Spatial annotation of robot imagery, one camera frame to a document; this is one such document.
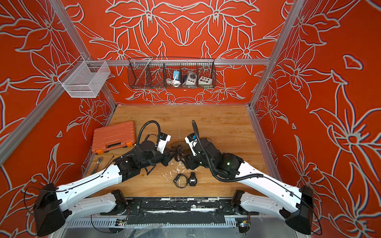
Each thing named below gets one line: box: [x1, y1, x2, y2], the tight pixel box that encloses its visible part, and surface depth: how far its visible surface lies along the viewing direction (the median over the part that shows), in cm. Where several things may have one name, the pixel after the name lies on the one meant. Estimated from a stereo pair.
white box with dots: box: [197, 75, 213, 86], surface depth 96 cm
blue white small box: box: [173, 70, 181, 81], surface depth 85 cm
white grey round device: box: [185, 72, 198, 86], surface depth 93 cm
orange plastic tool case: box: [91, 120, 136, 155], surface depth 97 cm
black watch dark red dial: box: [174, 144, 186, 162], surface depth 73 cm
